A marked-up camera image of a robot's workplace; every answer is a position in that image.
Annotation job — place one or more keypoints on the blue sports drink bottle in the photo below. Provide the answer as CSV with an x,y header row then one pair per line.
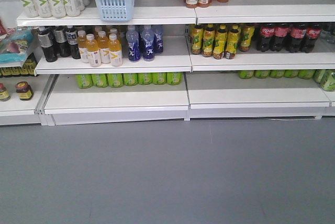
x,y
133,43
158,38
148,40

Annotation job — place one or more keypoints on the yellow iced tea bottle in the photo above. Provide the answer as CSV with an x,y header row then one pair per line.
x,y
208,40
220,41
232,42
197,36
246,38

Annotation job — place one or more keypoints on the orange vitamin drink bottle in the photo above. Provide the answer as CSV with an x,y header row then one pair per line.
x,y
93,52
103,42
82,46
115,50

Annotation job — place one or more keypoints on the white metal shelving unit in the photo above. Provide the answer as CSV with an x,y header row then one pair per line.
x,y
210,90

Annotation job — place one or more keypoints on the dark tea bottle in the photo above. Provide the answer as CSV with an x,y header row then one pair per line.
x,y
71,36
60,37
46,43

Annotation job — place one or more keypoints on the dark cola bottle red label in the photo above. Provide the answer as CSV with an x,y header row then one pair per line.
x,y
312,34
296,36
266,33
280,32

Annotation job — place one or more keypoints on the red lidded sauce jar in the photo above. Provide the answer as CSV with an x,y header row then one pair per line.
x,y
24,90
4,94

